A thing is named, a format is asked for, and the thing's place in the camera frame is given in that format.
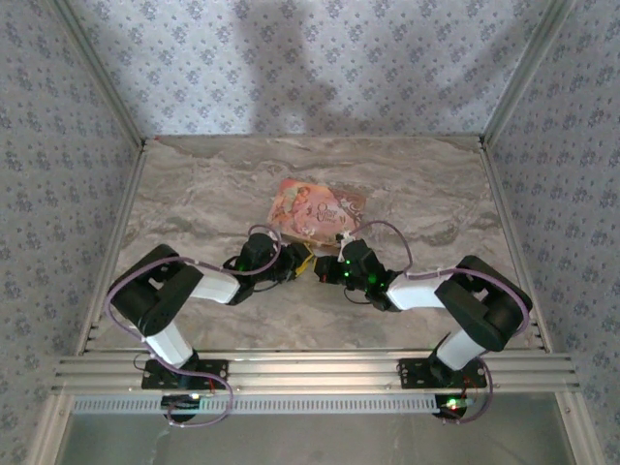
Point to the pink illustrated diary book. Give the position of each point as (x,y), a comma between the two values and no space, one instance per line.
(315,208)

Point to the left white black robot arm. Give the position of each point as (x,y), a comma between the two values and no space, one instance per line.
(167,290)

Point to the aluminium mounting rail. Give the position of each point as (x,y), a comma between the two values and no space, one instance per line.
(310,370)

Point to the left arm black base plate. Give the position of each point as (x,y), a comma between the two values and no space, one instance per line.
(218,372)

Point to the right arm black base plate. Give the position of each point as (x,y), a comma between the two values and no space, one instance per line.
(412,373)

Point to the aluminium table side rail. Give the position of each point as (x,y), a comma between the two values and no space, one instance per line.
(513,232)
(116,242)

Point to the aluminium frame post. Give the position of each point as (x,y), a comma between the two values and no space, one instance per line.
(104,77)
(525,72)

